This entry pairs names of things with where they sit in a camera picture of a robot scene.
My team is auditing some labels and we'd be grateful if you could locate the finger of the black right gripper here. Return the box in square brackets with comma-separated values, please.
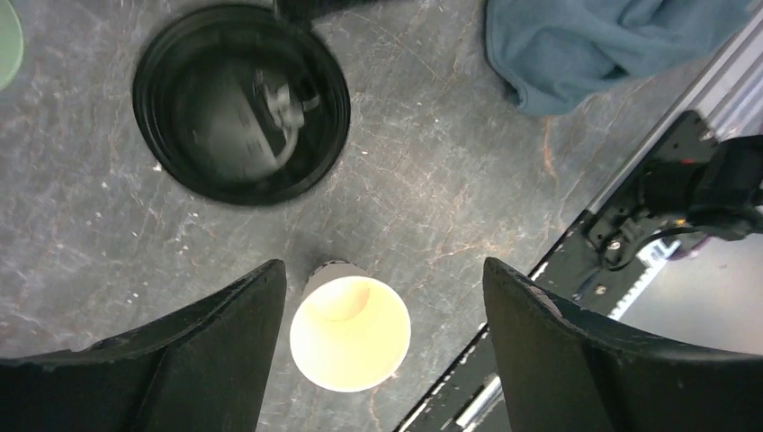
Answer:
[273, 0, 374, 23]

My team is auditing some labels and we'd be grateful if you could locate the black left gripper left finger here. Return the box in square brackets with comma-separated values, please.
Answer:
[1, 259, 287, 431]

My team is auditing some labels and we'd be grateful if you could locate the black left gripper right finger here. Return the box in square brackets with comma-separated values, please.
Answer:
[482, 257, 762, 431]

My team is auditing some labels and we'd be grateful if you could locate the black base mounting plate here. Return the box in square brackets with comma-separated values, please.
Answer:
[397, 110, 719, 431]

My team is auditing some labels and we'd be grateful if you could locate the teal blue cloth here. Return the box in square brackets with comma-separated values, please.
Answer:
[485, 0, 752, 116]

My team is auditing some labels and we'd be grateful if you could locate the green straw holder cup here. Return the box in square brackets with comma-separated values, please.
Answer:
[1, 0, 24, 90]

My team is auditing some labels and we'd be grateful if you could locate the aluminium frame rail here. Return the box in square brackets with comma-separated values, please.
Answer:
[587, 1, 762, 212]

